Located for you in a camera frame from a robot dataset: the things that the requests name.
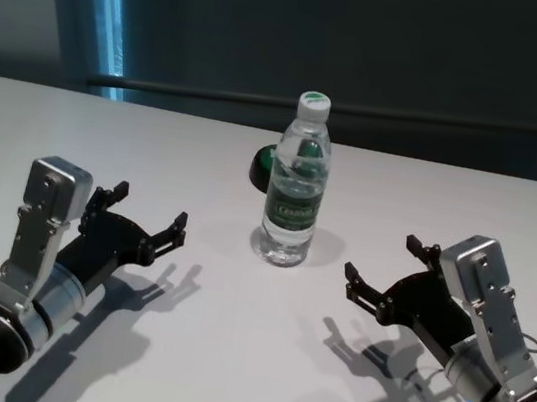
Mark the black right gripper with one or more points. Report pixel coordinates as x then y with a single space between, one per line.
425 305

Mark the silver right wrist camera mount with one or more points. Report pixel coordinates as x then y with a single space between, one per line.
490 305

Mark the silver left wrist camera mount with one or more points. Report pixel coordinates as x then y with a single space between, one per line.
40 220

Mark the green button with black base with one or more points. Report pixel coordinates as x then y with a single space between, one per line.
258 166

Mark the clear green-label water bottle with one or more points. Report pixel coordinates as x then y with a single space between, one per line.
291 214

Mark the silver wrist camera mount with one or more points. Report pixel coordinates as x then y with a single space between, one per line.
490 305
40 220

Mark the dark horizontal rail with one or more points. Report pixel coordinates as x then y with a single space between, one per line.
412 121

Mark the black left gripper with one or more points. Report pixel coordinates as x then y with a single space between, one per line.
109 245

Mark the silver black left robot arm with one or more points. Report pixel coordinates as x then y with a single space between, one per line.
57 293

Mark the blue glass window strip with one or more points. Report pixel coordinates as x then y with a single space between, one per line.
110 10

